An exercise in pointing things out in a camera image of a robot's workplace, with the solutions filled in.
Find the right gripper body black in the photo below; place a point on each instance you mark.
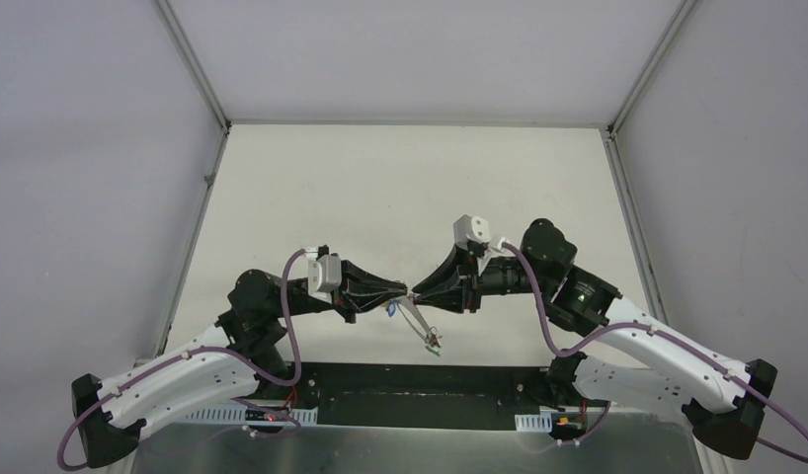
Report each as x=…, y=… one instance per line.
x=471, y=280

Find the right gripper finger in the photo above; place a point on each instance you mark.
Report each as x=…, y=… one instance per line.
x=441, y=274
x=447, y=299

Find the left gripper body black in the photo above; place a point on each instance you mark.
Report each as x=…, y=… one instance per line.
x=346, y=287

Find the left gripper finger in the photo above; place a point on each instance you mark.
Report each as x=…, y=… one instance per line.
x=359, y=301
x=357, y=277

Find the keyring with keys bunch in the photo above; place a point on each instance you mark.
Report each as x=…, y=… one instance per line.
x=405, y=307

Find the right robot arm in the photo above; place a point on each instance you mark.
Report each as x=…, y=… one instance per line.
x=624, y=355

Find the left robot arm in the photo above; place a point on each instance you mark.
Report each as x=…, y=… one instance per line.
x=251, y=345

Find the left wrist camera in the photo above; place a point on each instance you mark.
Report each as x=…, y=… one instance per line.
x=324, y=276

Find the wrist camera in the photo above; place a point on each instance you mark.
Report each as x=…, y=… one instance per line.
x=472, y=234
x=324, y=276

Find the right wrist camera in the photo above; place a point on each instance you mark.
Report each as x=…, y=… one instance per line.
x=472, y=234

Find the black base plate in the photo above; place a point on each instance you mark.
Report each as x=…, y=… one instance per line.
x=452, y=397

